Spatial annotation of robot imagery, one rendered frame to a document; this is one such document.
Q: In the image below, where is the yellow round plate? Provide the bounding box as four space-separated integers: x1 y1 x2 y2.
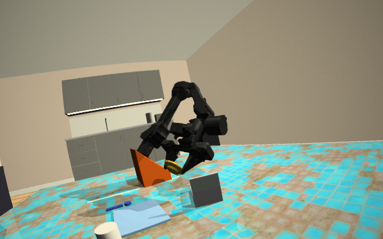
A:
165 160 183 175

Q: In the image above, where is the light blue flat mat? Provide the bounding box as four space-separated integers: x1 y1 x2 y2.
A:
113 199 171 238

